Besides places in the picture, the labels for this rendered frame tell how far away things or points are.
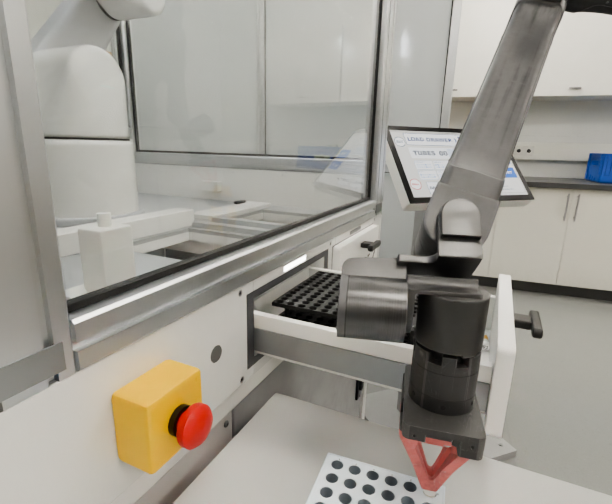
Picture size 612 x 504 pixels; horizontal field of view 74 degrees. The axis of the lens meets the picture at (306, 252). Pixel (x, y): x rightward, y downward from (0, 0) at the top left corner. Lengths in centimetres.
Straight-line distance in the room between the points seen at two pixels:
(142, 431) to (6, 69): 29
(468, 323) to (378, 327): 7
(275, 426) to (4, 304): 37
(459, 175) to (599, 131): 398
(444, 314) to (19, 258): 31
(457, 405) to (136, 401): 27
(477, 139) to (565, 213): 318
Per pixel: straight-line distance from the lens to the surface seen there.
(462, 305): 35
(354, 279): 35
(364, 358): 53
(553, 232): 367
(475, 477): 57
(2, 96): 33
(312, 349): 55
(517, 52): 56
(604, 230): 375
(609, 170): 384
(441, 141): 154
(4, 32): 34
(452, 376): 37
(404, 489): 48
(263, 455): 55
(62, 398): 39
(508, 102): 50
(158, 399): 39
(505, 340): 49
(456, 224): 36
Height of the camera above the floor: 113
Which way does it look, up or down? 15 degrees down
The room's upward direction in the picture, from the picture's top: 1 degrees clockwise
